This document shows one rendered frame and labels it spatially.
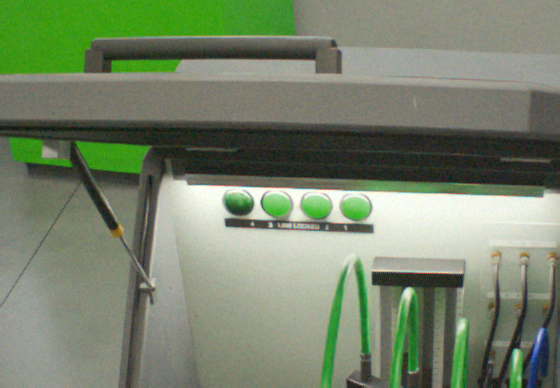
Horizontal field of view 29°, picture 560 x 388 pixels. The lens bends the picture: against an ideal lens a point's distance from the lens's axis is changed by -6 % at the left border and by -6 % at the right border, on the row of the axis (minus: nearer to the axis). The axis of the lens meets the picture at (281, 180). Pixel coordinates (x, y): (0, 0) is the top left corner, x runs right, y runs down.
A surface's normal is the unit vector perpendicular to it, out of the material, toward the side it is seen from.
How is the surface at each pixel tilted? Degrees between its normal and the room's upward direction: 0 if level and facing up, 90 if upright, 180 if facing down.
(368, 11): 90
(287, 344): 90
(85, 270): 0
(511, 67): 0
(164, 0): 90
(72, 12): 90
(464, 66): 0
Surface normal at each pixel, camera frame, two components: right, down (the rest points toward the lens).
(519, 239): -0.19, 0.50
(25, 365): -0.07, -0.86
